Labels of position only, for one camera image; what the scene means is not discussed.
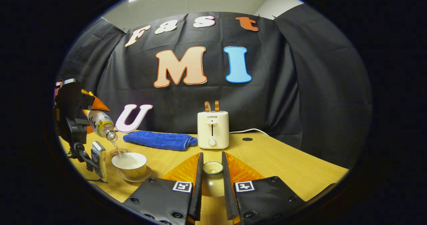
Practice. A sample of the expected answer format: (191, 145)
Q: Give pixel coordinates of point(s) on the cream teacup lid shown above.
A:
(212, 183)

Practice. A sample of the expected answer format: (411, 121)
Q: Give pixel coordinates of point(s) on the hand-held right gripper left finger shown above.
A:
(196, 188)

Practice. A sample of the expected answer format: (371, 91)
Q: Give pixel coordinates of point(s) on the blue towel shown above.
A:
(156, 140)

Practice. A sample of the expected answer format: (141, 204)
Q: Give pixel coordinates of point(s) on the black backdrop cloth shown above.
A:
(283, 85)

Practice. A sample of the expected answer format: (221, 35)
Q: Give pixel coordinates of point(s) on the cream ceramic teacup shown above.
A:
(131, 168)

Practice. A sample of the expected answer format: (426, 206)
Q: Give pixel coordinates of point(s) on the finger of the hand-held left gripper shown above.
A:
(71, 100)
(89, 129)

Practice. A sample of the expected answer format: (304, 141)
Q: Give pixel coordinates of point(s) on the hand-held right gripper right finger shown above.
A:
(228, 188)

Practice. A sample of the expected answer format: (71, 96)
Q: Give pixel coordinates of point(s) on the white toaster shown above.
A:
(213, 128)

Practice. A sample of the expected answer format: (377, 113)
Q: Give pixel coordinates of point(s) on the bread slice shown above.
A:
(217, 106)
(207, 107)

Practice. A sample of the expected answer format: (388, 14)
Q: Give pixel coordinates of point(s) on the clear plastic water bottle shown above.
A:
(99, 122)

